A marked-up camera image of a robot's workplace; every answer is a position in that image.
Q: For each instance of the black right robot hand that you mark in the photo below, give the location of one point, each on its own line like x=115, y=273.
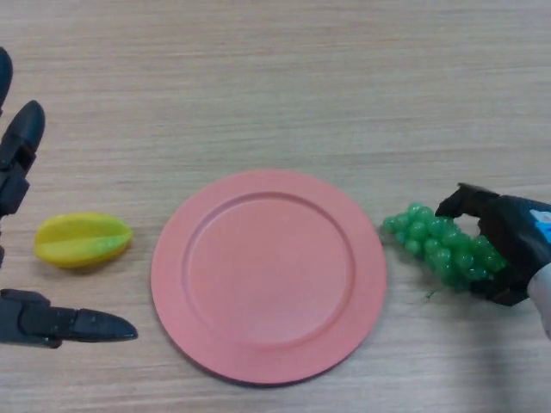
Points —
x=516, y=232

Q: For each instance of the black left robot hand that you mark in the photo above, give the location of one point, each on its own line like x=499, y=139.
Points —
x=30, y=320

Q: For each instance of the green plastic grape bunch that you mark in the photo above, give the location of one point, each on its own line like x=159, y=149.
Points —
x=430, y=245

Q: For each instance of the pink round plate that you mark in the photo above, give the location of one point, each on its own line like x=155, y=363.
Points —
x=269, y=279

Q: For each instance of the yellow plastic starfruit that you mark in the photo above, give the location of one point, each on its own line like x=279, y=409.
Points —
x=82, y=241

